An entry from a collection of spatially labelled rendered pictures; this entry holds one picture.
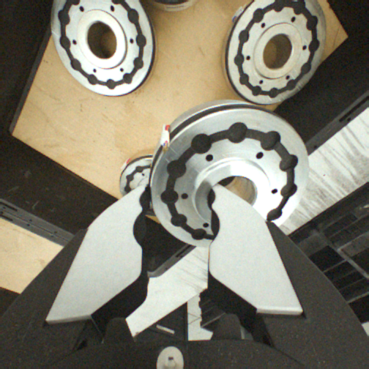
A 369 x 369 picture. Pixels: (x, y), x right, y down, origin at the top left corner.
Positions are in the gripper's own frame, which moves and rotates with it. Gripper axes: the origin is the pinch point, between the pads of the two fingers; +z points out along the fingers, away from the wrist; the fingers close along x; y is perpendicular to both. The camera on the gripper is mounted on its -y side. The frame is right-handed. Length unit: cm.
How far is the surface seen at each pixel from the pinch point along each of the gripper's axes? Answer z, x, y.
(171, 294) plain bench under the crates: 29, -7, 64
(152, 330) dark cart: 53, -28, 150
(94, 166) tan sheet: 16.3, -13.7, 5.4
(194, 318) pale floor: 99, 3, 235
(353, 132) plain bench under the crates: 29.3, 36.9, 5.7
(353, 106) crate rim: 6.3, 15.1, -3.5
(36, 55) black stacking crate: 16.8, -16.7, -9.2
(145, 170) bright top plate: 13.1, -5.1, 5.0
